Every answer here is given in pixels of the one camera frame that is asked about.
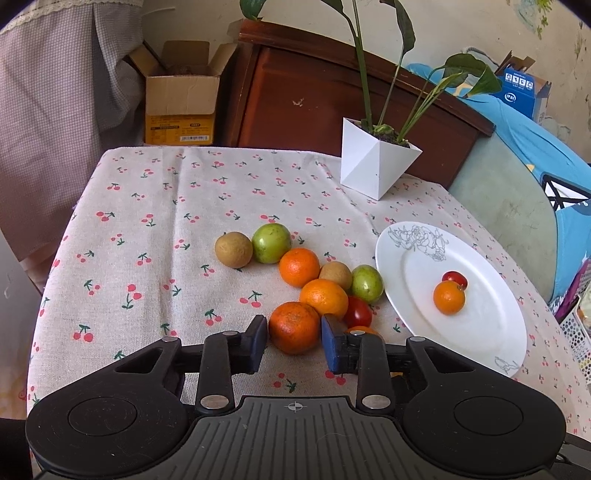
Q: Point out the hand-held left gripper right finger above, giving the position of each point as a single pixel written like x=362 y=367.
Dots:
x=330 y=345

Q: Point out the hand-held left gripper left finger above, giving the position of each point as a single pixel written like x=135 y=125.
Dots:
x=256 y=345

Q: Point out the large orange mandarin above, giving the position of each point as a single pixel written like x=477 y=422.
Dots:
x=294 y=327

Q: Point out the red cherry tomato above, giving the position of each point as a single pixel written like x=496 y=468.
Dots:
x=452 y=276
x=358 y=312

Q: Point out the brown kiwi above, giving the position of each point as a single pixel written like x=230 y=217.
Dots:
x=335 y=274
x=233 y=249

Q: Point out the green round fruit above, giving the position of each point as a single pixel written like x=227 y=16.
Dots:
x=367 y=283
x=271 y=242

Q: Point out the small orange mandarin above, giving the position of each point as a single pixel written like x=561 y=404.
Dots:
x=449 y=298

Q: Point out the white flower-print plate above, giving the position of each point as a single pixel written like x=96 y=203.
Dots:
x=485 y=332

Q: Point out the cherry-print tablecloth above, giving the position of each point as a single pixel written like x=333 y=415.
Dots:
x=161 y=221

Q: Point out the white angular plant pot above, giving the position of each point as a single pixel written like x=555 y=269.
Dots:
x=369 y=157

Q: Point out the brown wooden cabinet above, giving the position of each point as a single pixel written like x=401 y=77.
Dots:
x=300 y=106

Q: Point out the white perforated basket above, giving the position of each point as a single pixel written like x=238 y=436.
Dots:
x=577 y=341

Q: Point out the purple cloth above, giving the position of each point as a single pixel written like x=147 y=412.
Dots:
x=575 y=286

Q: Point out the open cardboard box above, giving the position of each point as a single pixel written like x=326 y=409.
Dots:
x=182 y=101

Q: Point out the green leafy plant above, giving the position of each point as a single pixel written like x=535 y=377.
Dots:
x=362 y=60

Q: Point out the blue printed cloth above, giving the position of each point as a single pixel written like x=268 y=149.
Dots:
x=531 y=138

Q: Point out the checked curtain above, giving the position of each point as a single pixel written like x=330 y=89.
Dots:
x=60 y=115

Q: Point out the blue carton box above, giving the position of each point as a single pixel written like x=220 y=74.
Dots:
x=519 y=90

